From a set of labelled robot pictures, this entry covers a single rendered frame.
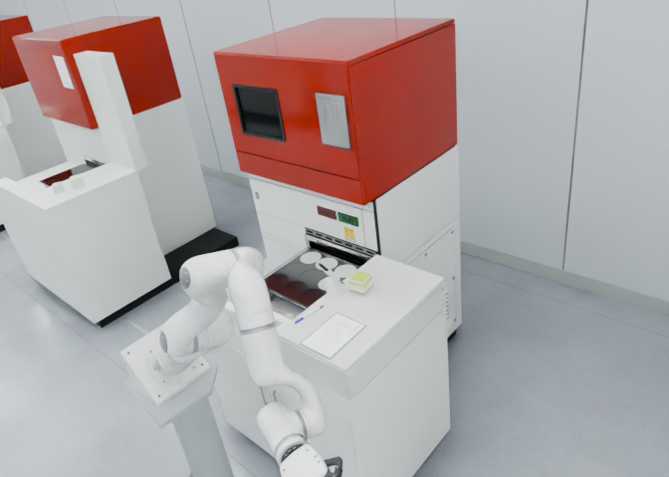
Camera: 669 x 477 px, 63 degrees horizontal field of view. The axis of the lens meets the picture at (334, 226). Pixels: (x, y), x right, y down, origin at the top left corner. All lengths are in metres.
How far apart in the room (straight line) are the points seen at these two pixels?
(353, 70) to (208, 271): 0.99
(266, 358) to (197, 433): 1.04
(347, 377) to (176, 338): 0.58
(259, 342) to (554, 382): 2.15
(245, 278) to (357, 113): 0.99
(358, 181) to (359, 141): 0.17
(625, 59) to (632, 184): 0.69
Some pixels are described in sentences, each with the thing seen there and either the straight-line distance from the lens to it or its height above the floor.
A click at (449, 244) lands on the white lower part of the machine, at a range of 2.98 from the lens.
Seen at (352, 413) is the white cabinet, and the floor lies 0.76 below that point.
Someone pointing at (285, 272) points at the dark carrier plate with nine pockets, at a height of 0.90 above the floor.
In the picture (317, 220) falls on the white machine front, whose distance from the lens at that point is 2.61.
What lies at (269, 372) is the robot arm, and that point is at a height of 1.35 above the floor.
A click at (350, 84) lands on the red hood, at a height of 1.73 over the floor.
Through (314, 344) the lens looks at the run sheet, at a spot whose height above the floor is 0.97.
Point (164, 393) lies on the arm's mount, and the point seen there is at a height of 0.85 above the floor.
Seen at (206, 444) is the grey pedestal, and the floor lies 0.51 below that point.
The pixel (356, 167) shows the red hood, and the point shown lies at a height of 1.40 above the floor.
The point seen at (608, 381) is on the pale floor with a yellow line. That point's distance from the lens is 3.30.
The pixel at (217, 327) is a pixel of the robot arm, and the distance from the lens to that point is 1.83.
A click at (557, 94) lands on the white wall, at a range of 3.41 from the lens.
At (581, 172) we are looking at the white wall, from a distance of 3.52.
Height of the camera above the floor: 2.27
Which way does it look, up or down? 29 degrees down
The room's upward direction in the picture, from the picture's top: 8 degrees counter-clockwise
